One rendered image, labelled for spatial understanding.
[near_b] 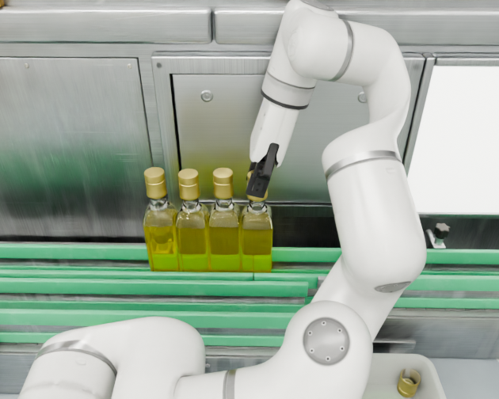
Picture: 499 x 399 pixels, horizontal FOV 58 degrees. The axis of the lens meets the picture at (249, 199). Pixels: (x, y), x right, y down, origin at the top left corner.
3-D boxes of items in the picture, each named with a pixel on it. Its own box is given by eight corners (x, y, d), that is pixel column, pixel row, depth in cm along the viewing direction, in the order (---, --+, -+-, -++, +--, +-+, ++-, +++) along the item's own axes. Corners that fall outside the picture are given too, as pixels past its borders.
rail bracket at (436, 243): (428, 259, 100) (443, 210, 93) (439, 280, 95) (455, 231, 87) (410, 258, 100) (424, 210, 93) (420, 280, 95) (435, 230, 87)
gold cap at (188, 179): (201, 189, 79) (199, 168, 77) (199, 201, 76) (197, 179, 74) (180, 189, 79) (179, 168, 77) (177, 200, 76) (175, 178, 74)
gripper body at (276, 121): (263, 70, 70) (244, 133, 77) (263, 96, 62) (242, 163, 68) (308, 83, 71) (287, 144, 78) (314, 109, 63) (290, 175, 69)
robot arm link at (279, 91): (266, 58, 69) (261, 76, 71) (267, 79, 62) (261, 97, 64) (312, 72, 70) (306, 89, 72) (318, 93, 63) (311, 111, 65)
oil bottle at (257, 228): (269, 283, 93) (272, 198, 81) (270, 303, 89) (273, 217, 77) (242, 283, 94) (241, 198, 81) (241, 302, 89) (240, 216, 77)
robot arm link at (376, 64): (312, 189, 52) (281, 43, 59) (398, 191, 57) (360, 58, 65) (355, 156, 45) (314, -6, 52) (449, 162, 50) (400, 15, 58)
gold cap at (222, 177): (234, 188, 80) (234, 167, 77) (233, 199, 77) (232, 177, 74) (214, 188, 80) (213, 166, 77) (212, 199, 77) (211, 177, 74)
